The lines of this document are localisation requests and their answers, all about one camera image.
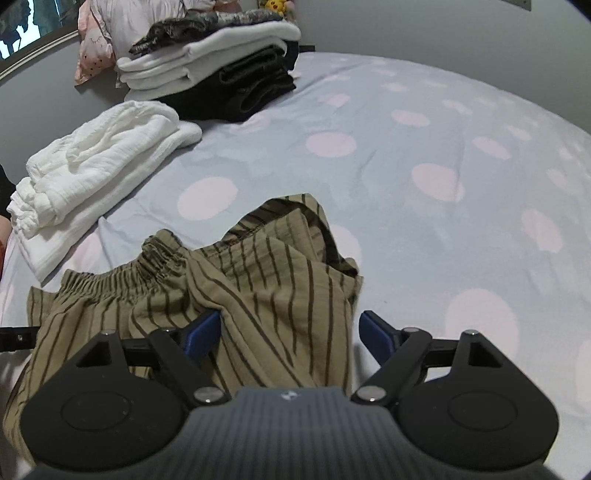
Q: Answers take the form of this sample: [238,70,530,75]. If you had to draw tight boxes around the folded black clothes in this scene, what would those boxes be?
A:
[160,41,300,123]

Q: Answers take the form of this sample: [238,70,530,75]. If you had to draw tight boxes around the folded white gauze garment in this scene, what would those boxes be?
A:
[7,101,202,281]

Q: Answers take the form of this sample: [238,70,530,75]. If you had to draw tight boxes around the dark floral folded garment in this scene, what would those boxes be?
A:
[129,9,283,57]

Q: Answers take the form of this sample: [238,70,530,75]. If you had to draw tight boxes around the olive striped pants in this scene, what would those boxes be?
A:
[2,193,364,467]

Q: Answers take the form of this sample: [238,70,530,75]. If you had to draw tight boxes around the window with dark frame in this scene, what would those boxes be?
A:
[1,0,83,81]

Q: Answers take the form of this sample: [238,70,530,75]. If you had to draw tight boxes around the yellow pikachu plush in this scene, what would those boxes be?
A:
[262,0,287,17]

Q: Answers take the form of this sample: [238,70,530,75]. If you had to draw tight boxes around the polka dot bed sheet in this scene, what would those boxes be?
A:
[1,53,590,479]

